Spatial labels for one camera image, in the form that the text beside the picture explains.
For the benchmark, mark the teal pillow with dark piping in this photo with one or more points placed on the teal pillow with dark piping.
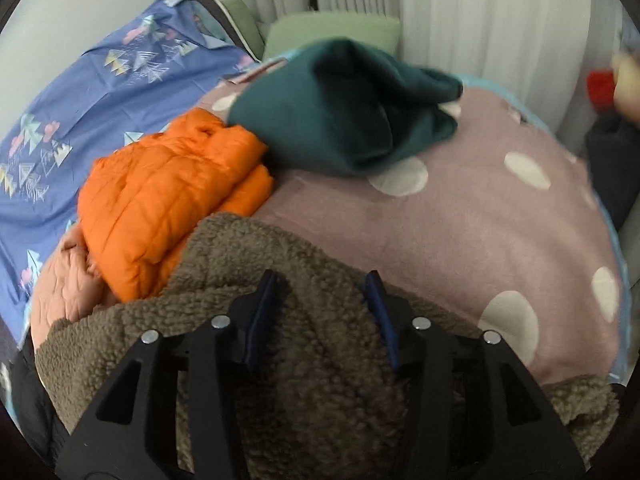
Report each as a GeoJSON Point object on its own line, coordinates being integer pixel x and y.
{"type": "Point", "coordinates": [210, 12]}

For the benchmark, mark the pink quilted jacket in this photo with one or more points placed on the pink quilted jacket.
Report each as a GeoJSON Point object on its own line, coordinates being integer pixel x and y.
{"type": "Point", "coordinates": [65, 285]}

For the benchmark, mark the black garment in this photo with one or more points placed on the black garment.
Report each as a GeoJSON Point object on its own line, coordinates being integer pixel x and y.
{"type": "Point", "coordinates": [35, 405]}

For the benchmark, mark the red blurred object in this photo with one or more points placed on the red blurred object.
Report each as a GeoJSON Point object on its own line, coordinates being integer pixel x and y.
{"type": "Point", "coordinates": [600, 87]}

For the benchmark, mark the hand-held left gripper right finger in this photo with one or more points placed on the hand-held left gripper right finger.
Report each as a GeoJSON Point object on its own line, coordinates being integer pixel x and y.
{"type": "Point", "coordinates": [382, 320]}

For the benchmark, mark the green pillow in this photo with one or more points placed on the green pillow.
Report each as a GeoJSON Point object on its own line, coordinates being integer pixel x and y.
{"type": "Point", "coordinates": [330, 30]}
{"type": "Point", "coordinates": [241, 20]}

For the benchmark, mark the pink polka-dot blanket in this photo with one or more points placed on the pink polka-dot blanket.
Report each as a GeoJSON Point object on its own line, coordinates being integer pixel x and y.
{"type": "Point", "coordinates": [425, 250]}

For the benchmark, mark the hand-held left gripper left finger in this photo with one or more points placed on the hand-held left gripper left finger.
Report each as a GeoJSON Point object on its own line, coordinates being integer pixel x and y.
{"type": "Point", "coordinates": [262, 320]}

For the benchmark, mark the dark cloth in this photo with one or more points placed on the dark cloth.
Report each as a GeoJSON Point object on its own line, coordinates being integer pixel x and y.
{"type": "Point", "coordinates": [612, 170]}

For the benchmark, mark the white curtain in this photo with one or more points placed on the white curtain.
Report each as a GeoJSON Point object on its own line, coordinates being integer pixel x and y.
{"type": "Point", "coordinates": [475, 20]}

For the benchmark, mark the dark green garment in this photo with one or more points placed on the dark green garment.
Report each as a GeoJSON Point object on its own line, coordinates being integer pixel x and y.
{"type": "Point", "coordinates": [340, 110]}

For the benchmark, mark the brown fleece jacket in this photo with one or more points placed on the brown fleece jacket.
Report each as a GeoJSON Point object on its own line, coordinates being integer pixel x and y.
{"type": "Point", "coordinates": [320, 385]}

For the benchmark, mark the orange puffer jacket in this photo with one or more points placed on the orange puffer jacket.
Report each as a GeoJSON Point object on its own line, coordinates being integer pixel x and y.
{"type": "Point", "coordinates": [165, 195]}

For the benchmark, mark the blue tree-print sheet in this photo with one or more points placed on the blue tree-print sheet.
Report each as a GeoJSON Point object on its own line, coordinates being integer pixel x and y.
{"type": "Point", "coordinates": [75, 95]}

